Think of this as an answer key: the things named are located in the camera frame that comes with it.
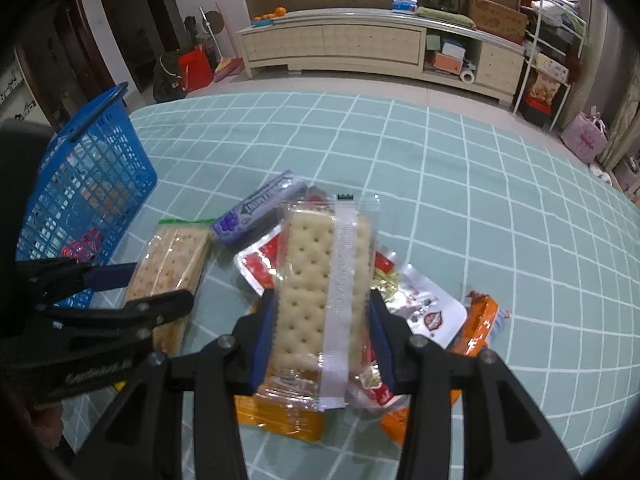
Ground orange sausage stick packet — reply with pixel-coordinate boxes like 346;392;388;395
378;290;511;445

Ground large red silver snack bag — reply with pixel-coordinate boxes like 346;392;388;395
233;229;468;412

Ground purple Doublemint gum box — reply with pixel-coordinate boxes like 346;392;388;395
210;170;307;246

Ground red snack packet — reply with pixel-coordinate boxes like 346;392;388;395
61;229;103;262

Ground orange yellow sauce pouch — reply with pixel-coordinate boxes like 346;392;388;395
234;396;324;442

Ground person's left hand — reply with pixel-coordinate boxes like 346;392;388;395
27;402;64;450

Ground blue plastic basket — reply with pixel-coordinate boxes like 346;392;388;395
16;84;157;309

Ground black bag on floor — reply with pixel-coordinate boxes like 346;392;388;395
153;50;186;103

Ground teal checkered tablecloth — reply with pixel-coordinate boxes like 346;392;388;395
114;90;639;469

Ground red paper bag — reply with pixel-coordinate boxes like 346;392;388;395
178;44;214;93

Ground broom and dustpan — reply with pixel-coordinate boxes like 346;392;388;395
198;3;244;82

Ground white slippers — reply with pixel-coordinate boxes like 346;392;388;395
589;164;612;185

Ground pink tote bag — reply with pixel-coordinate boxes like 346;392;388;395
561;106;608;165

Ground plate of oranges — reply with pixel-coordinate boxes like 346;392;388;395
252;6;288;27

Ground white metal shelf rack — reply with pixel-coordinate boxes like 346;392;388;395
513;0;588;130

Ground cream TV cabinet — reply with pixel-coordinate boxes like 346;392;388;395
238;9;525;106

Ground cardboard box on cabinet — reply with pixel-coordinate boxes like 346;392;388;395
468;0;528;44

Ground green folded cloth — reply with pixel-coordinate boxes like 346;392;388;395
416;6;477;29

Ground blue tissue box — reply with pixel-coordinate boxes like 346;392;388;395
392;0;418;14

